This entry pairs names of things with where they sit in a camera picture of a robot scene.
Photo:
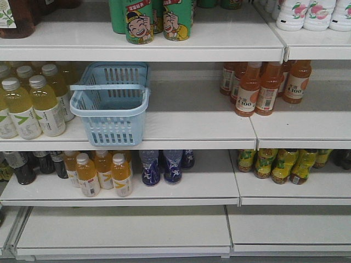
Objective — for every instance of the orange juice bottle barcode label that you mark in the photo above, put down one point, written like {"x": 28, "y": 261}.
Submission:
{"x": 269, "y": 86}

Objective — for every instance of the light blue plastic basket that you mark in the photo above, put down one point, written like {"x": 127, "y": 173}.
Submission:
{"x": 111, "y": 99}

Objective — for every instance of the white peach drink bottle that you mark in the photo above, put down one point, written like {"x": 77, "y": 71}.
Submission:
{"x": 319, "y": 15}
{"x": 292, "y": 15}

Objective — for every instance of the yellow lemon tea bottle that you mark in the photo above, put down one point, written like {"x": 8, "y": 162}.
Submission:
{"x": 283, "y": 164}
{"x": 245, "y": 159}
{"x": 264, "y": 160}
{"x": 300, "y": 171}

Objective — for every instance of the orange C100 bottle right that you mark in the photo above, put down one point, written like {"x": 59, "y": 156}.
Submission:
{"x": 297, "y": 81}

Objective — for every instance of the pale yellow drink bottle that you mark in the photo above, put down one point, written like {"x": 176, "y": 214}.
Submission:
{"x": 47, "y": 109}
{"x": 21, "y": 109}

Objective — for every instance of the green cartoon tea can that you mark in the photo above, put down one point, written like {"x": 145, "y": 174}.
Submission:
{"x": 177, "y": 19}
{"x": 138, "y": 19}

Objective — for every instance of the blue sports drink bottle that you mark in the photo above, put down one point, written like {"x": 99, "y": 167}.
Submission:
{"x": 150, "y": 173}
{"x": 173, "y": 173}
{"x": 188, "y": 159}

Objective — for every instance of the orange vitamin drink bottle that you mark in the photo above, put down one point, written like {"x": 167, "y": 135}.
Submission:
{"x": 121, "y": 175}
{"x": 102, "y": 161}
{"x": 87, "y": 175}

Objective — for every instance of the white metal shelf unit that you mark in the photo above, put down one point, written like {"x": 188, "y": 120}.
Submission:
{"x": 216, "y": 213}

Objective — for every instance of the orange C100 juice bottle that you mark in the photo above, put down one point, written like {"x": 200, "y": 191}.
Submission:
{"x": 248, "y": 90}

